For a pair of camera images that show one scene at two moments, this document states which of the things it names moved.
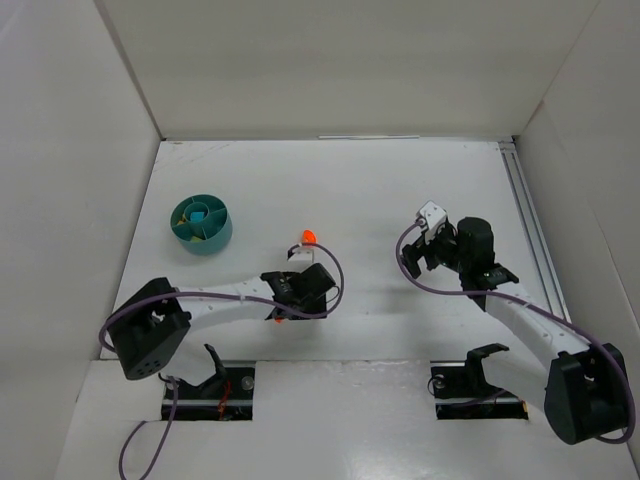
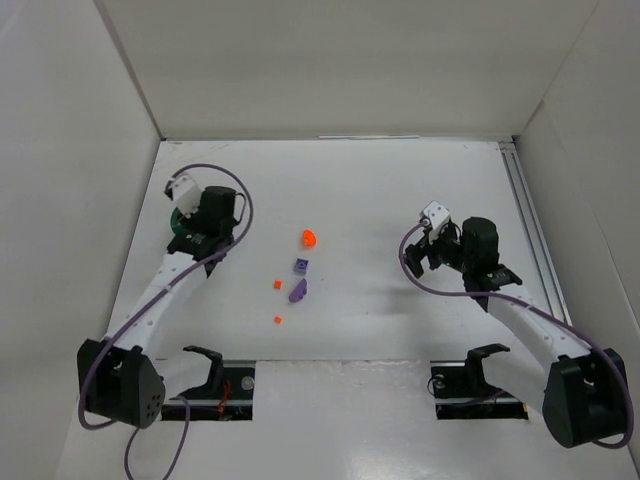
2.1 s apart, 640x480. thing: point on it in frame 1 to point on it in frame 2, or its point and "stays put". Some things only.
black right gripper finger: x=409 y=257 stays put
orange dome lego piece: x=308 y=237 stays put
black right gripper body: x=427 y=252 stays put
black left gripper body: x=304 y=298 to x=185 y=220
